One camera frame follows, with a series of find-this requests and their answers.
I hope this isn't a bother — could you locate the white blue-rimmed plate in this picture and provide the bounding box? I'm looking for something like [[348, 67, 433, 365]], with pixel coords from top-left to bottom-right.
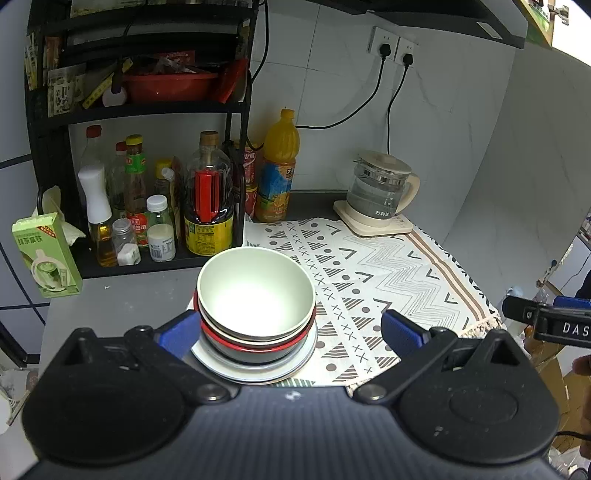
[[191, 323, 318, 385]]

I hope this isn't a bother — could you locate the white cap oil bottle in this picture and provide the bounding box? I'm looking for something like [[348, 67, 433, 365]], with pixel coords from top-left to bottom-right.
[[78, 164, 117, 268]]

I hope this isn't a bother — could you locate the red rimmed bowl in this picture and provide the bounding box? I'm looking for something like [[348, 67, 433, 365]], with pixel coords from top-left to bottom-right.
[[192, 290, 317, 352]]

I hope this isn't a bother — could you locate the cream kettle base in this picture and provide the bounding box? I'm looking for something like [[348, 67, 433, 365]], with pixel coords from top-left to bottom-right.
[[334, 200, 414, 237]]

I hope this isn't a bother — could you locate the white pill jar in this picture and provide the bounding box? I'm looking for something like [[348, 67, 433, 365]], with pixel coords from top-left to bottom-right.
[[146, 194, 176, 262]]

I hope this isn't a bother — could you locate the patterned table mat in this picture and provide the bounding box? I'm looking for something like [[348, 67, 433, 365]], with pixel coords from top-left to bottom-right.
[[245, 218, 501, 388]]

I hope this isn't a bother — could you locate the orange juice bottle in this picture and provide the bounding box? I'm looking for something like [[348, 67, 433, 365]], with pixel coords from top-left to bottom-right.
[[254, 109, 300, 223]]

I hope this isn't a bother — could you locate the pale green bowl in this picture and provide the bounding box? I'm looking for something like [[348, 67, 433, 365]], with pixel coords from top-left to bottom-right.
[[197, 247, 315, 338]]

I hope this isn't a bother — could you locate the dark grey bowl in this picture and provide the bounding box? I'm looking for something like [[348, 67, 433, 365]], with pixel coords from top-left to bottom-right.
[[201, 330, 308, 365]]

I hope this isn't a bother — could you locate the red basin on shelf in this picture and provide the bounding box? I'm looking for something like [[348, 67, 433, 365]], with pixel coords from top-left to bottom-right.
[[123, 72, 217, 103]]

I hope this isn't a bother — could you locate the soy sauce bottle red handle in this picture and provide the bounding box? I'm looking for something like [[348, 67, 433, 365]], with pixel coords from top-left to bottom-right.
[[183, 130, 235, 257]]

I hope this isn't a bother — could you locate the black power cable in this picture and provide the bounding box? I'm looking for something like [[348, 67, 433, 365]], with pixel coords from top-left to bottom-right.
[[294, 43, 415, 156]]

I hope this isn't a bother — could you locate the white wall socket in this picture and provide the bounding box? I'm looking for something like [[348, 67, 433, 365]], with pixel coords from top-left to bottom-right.
[[368, 26, 418, 65]]

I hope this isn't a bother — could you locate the green tea box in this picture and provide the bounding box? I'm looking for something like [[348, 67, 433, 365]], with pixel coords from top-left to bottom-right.
[[12, 213, 82, 299]]

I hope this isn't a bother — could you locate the black kitchen shelf rack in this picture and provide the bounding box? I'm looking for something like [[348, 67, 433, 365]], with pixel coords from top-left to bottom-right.
[[25, 1, 259, 279]]

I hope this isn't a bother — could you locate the glass electric kettle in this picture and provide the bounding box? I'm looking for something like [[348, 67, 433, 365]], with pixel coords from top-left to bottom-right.
[[346, 150, 421, 220]]

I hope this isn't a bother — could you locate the red drink can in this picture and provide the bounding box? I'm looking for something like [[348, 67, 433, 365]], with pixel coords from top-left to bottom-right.
[[243, 146, 257, 217]]

